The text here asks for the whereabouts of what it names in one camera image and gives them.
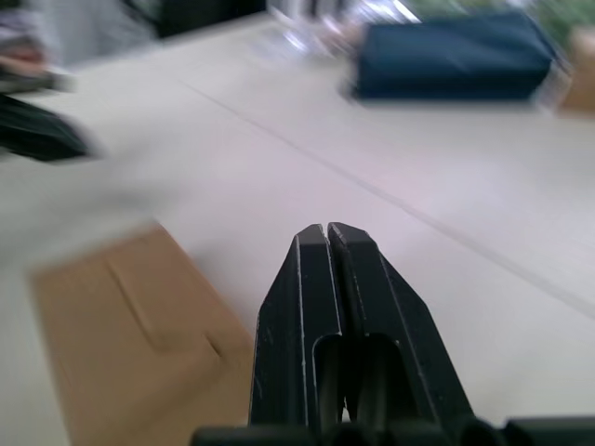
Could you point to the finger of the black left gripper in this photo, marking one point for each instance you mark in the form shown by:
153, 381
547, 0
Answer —
42, 132

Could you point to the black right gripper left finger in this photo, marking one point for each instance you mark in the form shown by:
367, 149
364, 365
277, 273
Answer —
283, 334

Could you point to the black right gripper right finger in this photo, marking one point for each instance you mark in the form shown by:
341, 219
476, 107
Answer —
409, 334

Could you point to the small brown cardboard box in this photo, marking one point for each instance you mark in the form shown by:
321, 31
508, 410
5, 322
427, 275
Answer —
139, 339

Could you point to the tan cardboard box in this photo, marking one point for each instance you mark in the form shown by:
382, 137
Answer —
579, 69

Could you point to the person in grey clothing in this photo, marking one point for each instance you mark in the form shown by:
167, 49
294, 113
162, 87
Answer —
60, 32

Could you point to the dark blue fabric case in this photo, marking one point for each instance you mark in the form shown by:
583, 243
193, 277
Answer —
453, 56

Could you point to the clear plastic items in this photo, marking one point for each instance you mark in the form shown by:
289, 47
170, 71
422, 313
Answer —
321, 23

